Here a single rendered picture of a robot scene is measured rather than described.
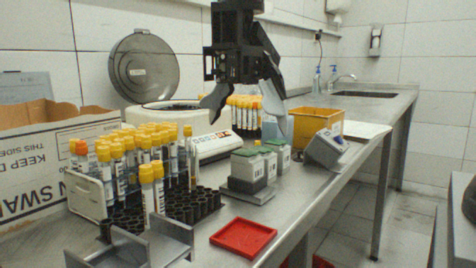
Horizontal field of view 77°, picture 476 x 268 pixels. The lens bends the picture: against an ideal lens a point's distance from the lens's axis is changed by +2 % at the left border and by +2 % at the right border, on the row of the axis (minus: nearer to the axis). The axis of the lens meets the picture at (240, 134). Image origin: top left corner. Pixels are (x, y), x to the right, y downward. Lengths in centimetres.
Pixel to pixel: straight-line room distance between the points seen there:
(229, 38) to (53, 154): 32
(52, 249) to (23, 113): 41
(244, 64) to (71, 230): 34
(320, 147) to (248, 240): 32
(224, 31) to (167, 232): 28
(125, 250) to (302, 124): 59
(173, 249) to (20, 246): 23
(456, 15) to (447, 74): 42
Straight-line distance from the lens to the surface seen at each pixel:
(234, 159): 52
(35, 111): 83
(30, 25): 91
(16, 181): 54
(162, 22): 114
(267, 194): 52
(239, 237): 43
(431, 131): 289
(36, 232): 53
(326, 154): 68
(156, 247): 36
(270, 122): 69
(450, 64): 283
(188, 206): 47
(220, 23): 47
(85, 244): 47
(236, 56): 43
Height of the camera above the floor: 111
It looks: 14 degrees down
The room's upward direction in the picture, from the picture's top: straight up
